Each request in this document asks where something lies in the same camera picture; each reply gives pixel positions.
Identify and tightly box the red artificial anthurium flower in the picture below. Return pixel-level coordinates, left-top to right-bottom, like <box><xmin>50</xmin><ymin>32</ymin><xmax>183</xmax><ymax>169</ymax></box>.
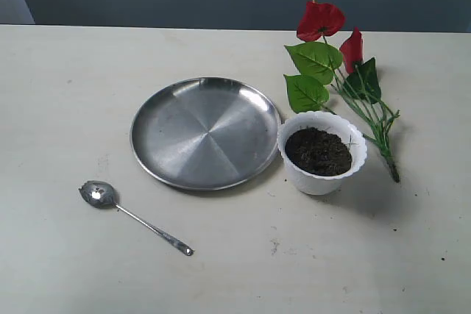
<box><xmin>285</xmin><ymin>0</ymin><xmax>400</xmax><ymax>182</ymax></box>

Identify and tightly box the stainless steel spoon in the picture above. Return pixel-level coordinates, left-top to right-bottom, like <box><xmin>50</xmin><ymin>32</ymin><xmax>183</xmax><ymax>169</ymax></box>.
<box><xmin>78</xmin><ymin>180</ymin><xmax>194</xmax><ymax>257</ymax></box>

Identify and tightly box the dark soil in pot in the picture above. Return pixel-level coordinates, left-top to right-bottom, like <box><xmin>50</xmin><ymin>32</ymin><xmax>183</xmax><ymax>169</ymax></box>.
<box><xmin>285</xmin><ymin>127</ymin><xmax>353</xmax><ymax>176</ymax></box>

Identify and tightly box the white plastic flower pot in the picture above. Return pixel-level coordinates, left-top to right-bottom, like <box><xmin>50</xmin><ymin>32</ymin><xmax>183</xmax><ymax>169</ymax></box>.
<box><xmin>277</xmin><ymin>111</ymin><xmax>367</xmax><ymax>196</ymax></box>

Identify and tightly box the round stainless steel plate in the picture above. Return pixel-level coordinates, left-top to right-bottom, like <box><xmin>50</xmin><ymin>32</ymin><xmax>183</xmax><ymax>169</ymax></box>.
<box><xmin>130</xmin><ymin>77</ymin><xmax>281</xmax><ymax>191</ymax></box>

